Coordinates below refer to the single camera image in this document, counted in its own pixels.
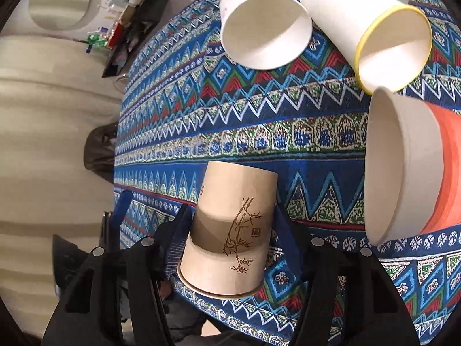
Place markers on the blue patterned tablecloth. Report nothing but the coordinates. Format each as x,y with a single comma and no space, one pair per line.
186,102

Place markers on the black bag on floor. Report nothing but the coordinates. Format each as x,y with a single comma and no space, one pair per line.
99,151

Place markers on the green bottle on shelf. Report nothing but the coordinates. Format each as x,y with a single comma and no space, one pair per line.
96,40

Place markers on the pink paper cup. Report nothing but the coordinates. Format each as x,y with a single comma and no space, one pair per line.
412,168

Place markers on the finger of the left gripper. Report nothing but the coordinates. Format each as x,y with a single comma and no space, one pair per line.
112,221

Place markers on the oval wall mirror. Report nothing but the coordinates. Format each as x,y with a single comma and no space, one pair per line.
61,15

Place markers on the red box on shelf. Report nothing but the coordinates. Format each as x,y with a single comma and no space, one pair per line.
115,35

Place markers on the brown paper cup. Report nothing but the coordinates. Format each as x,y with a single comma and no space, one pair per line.
226,250

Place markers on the clear acrylic chair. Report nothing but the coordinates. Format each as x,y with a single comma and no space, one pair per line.
121,82

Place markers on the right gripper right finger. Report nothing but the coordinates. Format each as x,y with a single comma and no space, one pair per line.
374,313

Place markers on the white cup yellow rim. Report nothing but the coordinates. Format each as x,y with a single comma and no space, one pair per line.
386,42

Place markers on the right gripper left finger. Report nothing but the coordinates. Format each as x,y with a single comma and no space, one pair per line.
91,284

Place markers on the white cup with hearts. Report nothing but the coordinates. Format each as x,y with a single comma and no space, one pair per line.
264,34

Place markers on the black wall shelf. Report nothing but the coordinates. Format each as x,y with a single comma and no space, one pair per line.
145,18

